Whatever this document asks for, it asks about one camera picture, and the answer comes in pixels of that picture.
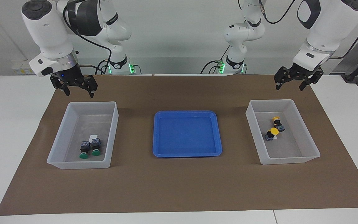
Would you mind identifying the small-capped yellow push button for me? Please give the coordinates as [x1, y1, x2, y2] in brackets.
[272, 116, 286, 133]

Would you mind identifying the large-capped yellow push button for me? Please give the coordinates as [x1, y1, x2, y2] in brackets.
[265, 128, 279, 141]

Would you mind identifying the green push button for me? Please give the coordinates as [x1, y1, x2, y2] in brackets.
[90, 139, 102, 156]
[79, 141, 90, 159]

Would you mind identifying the translucent plastic box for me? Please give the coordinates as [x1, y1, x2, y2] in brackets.
[47, 101, 119, 170]
[246, 99, 321, 165]

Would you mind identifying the blue plastic tray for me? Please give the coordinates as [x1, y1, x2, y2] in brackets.
[153, 110, 223, 158]

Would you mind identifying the brown table mat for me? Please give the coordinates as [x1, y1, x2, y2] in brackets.
[0, 74, 358, 216]

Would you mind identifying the black base cable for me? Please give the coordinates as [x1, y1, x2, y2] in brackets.
[200, 46, 231, 74]
[94, 60, 110, 75]

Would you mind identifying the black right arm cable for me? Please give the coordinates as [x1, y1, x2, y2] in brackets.
[63, 3, 113, 75]

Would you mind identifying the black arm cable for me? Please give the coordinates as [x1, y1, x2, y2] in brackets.
[258, 0, 358, 59]
[63, 3, 113, 75]

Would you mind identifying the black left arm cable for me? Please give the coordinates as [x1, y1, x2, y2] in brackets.
[258, 0, 358, 59]

